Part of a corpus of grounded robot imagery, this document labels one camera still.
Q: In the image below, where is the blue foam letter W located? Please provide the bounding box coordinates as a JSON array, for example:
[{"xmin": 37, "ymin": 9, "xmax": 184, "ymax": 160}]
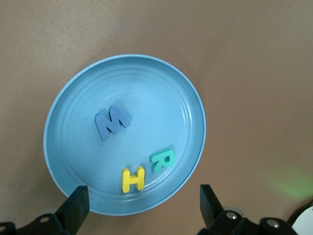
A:
[{"xmin": 94, "ymin": 105, "xmax": 132, "ymax": 141}]

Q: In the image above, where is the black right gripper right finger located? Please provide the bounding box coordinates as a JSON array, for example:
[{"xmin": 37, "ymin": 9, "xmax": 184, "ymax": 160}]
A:
[{"xmin": 199, "ymin": 184, "xmax": 246, "ymax": 235}]

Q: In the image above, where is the yellow foam letter H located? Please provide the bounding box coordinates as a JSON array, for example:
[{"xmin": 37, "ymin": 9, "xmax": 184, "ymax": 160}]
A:
[{"xmin": 121, "ymin": 167, "xmax": 146, "ymax": 194}]

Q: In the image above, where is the brown table cover sheet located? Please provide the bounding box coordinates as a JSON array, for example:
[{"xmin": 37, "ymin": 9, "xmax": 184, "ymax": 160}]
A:
[{"xmin": 0, "ymin": 0, "xmax": 313, "ymax": 235}]

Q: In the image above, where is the blue plate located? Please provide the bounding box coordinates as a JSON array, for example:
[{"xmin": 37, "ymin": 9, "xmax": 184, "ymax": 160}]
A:
[{"xmin": 43, "ymin": 54, "xmax": 207, "ymax": 217}]

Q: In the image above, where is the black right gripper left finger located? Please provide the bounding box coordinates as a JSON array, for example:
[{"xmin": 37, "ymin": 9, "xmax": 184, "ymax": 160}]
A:
[{"xmin": 54, "ymin": 185, "xmax": 90, "ymax": 235}]

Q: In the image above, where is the teal foam letter R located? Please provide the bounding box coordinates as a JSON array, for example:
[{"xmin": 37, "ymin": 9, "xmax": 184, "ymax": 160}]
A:
[{"xmin": 149, "ymin": 147, "xmax": 176, "ymax": 173}]

